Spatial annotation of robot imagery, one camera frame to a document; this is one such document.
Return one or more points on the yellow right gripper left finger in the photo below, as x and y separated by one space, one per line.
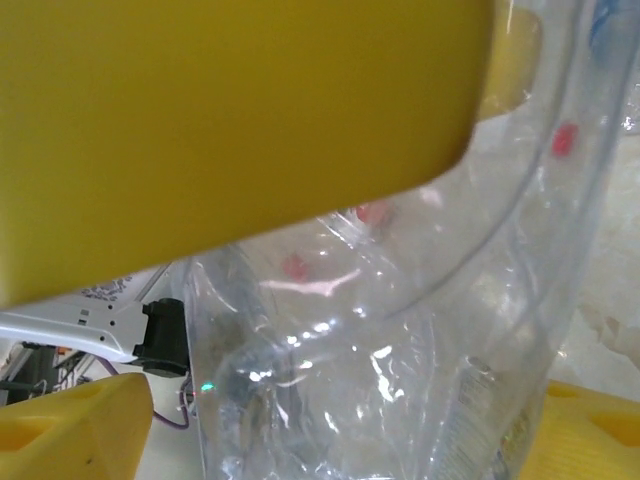
65 435

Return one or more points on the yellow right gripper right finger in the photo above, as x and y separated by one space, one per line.
595 440

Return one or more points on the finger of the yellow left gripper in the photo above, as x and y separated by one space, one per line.
225 125

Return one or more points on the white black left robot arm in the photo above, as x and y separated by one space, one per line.
60 332

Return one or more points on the clear plastic bin liner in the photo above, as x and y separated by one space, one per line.
375 390

